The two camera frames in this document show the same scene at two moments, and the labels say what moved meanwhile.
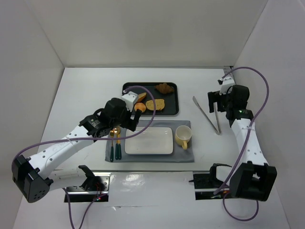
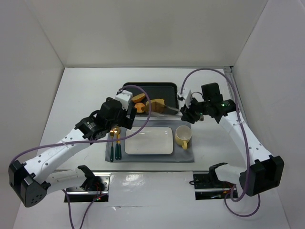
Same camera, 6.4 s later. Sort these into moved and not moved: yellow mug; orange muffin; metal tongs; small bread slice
Moved: metal tongs
Not moved: orange muffin; small bread slice; yellow mug
